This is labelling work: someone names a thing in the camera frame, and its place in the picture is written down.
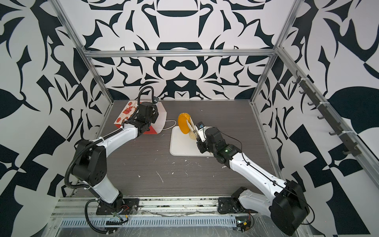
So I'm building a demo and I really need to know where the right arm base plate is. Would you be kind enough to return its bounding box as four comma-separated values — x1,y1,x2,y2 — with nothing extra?
217,197,257,214

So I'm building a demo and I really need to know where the red white paper bag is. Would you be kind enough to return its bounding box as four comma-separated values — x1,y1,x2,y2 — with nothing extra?
114,100,176,134

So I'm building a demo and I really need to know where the yellow oval fake bread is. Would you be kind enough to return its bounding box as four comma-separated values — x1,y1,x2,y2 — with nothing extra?
178,113,191,134

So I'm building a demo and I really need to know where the small green circuit board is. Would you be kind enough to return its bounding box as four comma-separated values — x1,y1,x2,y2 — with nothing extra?
236,215,255,232

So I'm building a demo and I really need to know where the grey wall hook rail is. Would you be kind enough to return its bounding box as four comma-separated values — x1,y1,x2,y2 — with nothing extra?
293,71,362,157

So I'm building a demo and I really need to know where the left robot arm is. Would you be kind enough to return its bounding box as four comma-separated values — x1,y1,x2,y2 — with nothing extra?
64,102,159,212

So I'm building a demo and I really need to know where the white plastic tray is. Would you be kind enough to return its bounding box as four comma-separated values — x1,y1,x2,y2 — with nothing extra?
169,126,213,157

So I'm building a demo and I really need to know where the white slotted cable duct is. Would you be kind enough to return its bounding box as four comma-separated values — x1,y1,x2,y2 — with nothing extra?
59,215,237,229

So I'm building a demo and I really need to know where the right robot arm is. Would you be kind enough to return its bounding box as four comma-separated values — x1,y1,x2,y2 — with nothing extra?
179,117,312,236

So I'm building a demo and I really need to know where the black left base cable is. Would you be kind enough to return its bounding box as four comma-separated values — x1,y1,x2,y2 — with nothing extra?
84,199,129,235

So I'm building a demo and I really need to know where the white steamed bun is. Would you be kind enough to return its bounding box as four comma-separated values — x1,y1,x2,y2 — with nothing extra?
189,131,197,140

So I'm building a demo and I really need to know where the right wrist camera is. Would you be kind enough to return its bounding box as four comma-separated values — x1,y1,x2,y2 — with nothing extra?
195,121,206,142

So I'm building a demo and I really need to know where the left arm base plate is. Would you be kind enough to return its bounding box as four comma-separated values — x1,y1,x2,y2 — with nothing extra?
96,198,140,215

